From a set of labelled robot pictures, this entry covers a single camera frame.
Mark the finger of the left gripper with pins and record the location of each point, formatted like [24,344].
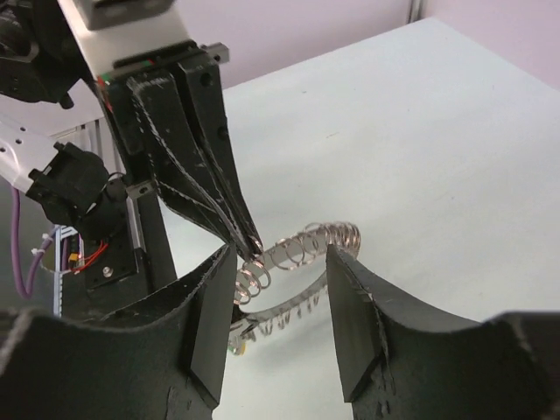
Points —
[169,141]
[199,86]

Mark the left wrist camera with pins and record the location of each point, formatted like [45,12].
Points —
[110,31]

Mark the white slotted cable duct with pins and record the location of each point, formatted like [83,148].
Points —
[68,248]

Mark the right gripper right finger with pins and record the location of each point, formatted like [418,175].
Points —
[401,358]

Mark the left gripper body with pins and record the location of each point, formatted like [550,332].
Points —
[126,127]

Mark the metal disc keyring holder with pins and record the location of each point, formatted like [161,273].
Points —
[290,253]

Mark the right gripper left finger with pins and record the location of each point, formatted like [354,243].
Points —
[162,357]

